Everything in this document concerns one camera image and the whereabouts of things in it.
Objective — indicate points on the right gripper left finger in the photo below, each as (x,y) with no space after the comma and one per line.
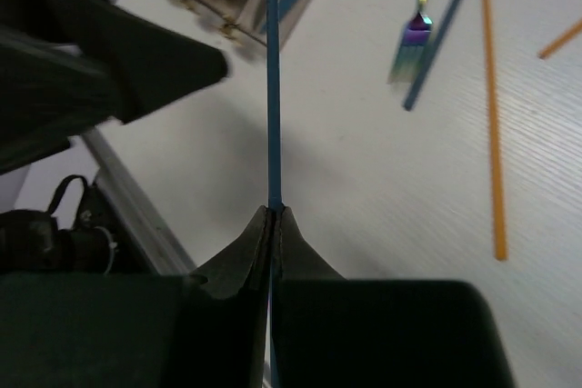
(203,329)

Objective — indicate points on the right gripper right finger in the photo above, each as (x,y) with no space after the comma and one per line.
(329,331)

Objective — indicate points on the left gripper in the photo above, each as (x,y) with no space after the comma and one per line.
(49,95)

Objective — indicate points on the orange chopstick long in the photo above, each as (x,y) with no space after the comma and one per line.
(497,191)

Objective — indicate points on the rainbow fork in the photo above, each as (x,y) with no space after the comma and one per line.
(413,42)

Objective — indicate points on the orange chopstick short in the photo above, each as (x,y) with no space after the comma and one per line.
(572,32)

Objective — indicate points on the aluminium table frame rail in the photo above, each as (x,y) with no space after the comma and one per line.
(145,226)

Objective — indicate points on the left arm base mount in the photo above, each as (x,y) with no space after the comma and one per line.
(97,242)

